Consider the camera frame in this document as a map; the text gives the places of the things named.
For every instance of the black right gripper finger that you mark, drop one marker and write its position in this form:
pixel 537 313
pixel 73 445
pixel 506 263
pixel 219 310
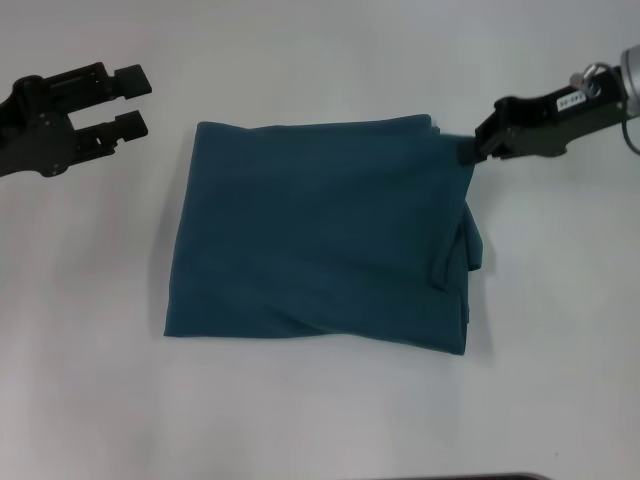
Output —
pixel 470 152
pixel 490 131

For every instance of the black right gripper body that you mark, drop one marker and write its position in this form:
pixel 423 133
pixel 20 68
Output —
pixel 550 120

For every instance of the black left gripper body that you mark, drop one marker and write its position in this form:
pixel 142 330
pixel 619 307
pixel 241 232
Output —
pixel 35 135

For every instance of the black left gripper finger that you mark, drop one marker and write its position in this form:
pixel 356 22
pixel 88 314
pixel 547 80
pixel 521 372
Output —
pixel 130 125
pixel 132 82

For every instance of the teal blue printed t-shirt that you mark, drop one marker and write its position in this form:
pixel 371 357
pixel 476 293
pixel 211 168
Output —
pixel 320 225

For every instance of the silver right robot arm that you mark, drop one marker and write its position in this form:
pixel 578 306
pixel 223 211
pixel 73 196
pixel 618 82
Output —
pixel 631 75

